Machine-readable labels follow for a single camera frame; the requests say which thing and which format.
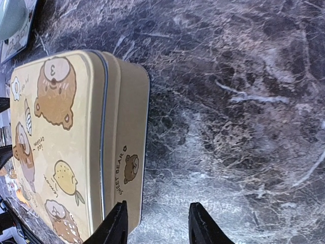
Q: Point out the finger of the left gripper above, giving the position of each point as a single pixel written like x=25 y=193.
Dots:
x=6 y=153
x=5 y=107

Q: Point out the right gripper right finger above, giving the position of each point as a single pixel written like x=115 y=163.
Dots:
x=202 y=228

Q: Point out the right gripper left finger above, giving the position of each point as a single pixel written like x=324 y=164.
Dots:
x=114 y=228

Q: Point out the bear printed tin lid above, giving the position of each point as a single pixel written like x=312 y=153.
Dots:
x=56 y=115

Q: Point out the gold cookie tin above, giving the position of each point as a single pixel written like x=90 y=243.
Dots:
x=125 y=136

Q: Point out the square floral plate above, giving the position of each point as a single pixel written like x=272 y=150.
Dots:
x=15 y=44

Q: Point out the green ceramic bowl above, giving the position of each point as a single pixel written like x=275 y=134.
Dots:
x=13 y=16

